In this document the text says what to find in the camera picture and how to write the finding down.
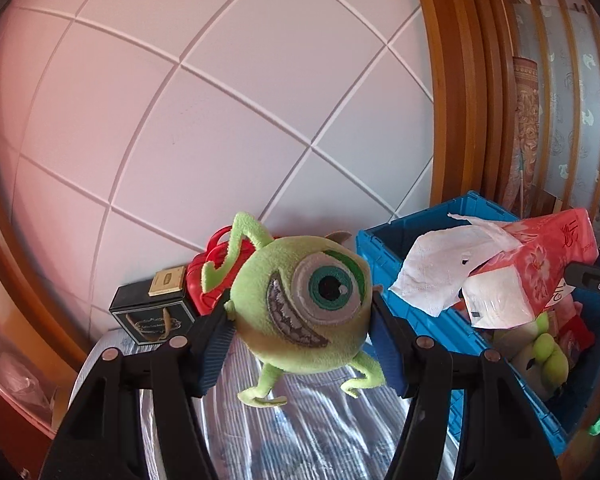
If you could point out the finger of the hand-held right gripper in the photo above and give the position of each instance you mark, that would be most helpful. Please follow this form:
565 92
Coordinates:
590 277

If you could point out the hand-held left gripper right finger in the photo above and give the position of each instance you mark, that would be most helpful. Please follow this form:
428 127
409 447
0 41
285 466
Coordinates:
385 350

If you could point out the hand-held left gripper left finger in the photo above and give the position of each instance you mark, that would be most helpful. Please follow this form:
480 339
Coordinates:
215 355

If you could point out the pink soft tissue pack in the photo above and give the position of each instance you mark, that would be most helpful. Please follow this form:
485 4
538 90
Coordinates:
535 265

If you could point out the green one-eyed monster plush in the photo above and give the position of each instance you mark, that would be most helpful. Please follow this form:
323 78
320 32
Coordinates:
300 310

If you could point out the blue plastic crate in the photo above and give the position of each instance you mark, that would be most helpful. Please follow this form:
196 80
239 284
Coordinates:
380 250

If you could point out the red plush toy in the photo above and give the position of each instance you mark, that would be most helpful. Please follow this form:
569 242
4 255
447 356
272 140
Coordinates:
577 335

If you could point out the red bear-embossed suitcase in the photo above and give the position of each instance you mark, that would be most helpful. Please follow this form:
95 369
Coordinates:
200 290

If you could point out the black gift bag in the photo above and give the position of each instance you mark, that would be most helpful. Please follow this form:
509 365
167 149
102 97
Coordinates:
140 317

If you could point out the pale yellow small box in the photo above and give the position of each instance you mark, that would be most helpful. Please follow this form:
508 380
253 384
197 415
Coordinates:
167 282

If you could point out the green pig plush toy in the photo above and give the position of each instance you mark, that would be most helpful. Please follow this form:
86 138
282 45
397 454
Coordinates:
550 360

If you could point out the white tissue sheet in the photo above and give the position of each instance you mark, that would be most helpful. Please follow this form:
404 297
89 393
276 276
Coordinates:
430 270

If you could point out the wooden lattice glass door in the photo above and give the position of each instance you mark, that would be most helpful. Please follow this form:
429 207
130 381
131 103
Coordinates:
565 85

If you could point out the clear plastic bag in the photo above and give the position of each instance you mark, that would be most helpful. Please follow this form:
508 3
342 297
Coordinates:
20 380

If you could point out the patterned red wall hanging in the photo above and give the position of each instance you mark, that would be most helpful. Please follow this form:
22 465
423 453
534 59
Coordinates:
526 125

